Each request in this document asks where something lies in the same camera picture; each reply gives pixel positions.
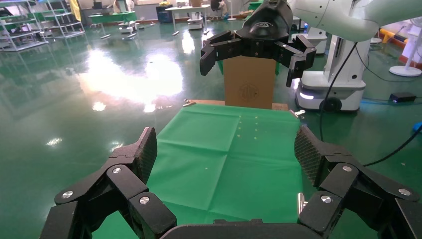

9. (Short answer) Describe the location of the dark blue bin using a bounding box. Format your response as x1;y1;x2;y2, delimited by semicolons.
156;4;174;24

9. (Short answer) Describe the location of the white fan stand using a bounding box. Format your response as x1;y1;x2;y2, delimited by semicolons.
389;18;422;78

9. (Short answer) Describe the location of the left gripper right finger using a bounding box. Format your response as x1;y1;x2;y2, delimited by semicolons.
294;125;422;239

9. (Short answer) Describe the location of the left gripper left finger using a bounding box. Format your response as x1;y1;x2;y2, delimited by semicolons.
39;126;177;239

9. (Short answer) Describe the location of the green covered table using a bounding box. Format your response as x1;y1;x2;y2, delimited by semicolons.
88;11;138;38

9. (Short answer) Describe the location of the black power adapter box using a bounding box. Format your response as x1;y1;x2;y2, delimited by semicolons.
389;92;417;104

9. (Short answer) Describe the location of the green table cloth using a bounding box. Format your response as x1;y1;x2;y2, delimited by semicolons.
92;104;306;239

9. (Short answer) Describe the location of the metal shelf rack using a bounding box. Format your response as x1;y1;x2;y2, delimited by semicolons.
0;0;49;53
28;0;86;39

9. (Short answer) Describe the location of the white table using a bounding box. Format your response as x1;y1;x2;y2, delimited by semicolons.
165;3;211;36

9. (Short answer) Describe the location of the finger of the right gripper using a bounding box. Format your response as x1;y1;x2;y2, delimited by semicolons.
275;34;317;88
199;30;246;77

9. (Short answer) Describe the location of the thick black cable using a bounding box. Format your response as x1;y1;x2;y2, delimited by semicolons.
362;126;422;167
317;41;359;143

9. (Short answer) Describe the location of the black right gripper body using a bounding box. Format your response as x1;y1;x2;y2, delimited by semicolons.
235;0;294;59

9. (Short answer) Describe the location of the small white floor robot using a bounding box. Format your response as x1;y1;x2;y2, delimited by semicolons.
187;12;205;30
118;20;140;34

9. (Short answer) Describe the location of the brown cardboard box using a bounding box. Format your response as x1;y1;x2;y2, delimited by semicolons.
223;55;277;110

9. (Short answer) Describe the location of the yellow hanging banner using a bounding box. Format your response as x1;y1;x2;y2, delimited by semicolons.
69;0;82;22

